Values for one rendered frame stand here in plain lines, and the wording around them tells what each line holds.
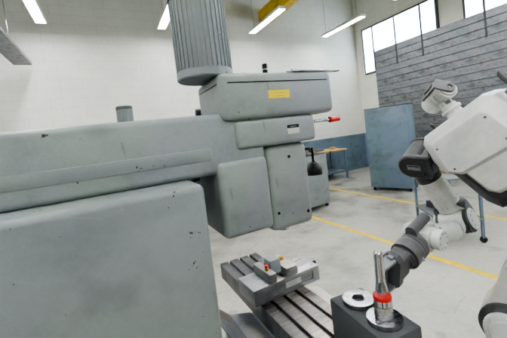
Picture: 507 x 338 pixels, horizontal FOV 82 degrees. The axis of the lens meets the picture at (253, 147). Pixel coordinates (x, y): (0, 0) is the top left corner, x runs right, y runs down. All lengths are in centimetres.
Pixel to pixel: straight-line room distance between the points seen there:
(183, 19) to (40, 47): 695
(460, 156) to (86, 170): 109
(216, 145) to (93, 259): 46
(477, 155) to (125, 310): 106
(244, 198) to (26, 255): 59
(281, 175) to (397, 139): 610
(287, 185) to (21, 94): 707
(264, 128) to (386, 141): 624
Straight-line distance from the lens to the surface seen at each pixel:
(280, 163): 108
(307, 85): 114
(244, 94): 100
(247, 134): 100
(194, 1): 108
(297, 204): 114
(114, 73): 773
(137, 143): 91
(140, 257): 84
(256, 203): 103
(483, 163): 110
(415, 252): 104
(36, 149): 93
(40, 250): 83
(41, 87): 774
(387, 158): 722
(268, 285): 137
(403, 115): 703
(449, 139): 110
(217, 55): 103
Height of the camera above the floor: 169
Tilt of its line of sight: 3 degrees down
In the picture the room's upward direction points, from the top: 7 degrees counter-clockwise
